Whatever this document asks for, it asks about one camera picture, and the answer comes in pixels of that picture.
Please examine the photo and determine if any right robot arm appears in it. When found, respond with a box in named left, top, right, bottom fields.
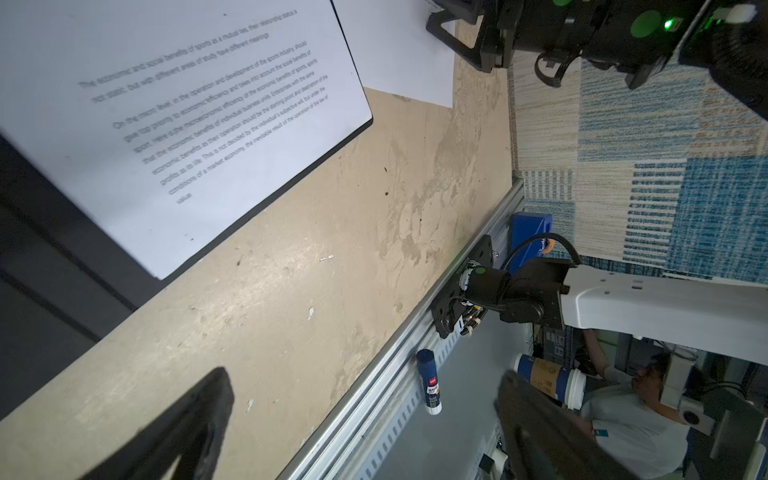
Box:
left=427, top=1, right=767, bottom=364

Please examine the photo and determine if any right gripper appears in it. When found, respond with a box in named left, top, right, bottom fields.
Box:
left=426, top=0, right=705, bottom=90

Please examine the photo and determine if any blue glue stick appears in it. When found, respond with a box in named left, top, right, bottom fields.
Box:
left=416, top=349, right=442, bottom=415

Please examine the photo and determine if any printed paper sheet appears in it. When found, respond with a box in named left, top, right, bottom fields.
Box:
left=334, top=0, right=455, bottom=108
left=1, top=1, right=373, bottom=279

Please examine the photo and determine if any orange folder black inside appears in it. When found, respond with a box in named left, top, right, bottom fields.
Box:
left=1, top=119, right=373, bottom=415

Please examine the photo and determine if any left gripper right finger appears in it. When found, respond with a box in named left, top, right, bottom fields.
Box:
left=495, top=370, right=634, bottom=479

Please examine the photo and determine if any paper coffee cup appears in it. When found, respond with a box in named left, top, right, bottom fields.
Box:
left=513, top=353, right=587, bottom=410

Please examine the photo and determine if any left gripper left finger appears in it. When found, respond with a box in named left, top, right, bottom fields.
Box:
left=83, top=367, right=234, bottom=479

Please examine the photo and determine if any seated person in background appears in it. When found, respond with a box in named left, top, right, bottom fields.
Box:
left=567, top=329, right=690, bottom=479

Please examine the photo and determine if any blue box with tape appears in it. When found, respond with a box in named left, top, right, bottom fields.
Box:
left=509, top=211, right=554, bottom=276

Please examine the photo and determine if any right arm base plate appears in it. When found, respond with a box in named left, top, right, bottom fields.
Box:
left=430, top=235, right=494, bottom=339

